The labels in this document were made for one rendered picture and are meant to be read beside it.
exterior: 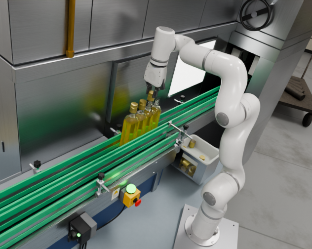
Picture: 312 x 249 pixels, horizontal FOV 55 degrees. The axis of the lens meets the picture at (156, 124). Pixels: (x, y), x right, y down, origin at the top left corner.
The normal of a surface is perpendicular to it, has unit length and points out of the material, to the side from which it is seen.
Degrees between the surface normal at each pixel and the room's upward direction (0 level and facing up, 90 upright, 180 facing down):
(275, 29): 90
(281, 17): 90
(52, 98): 90
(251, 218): 0
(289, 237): 0
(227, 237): 3
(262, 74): 90
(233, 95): 47
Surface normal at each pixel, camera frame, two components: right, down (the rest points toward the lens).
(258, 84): -0.65, 0.33
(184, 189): 0.20, -0.80
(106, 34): 0.73, 0.51
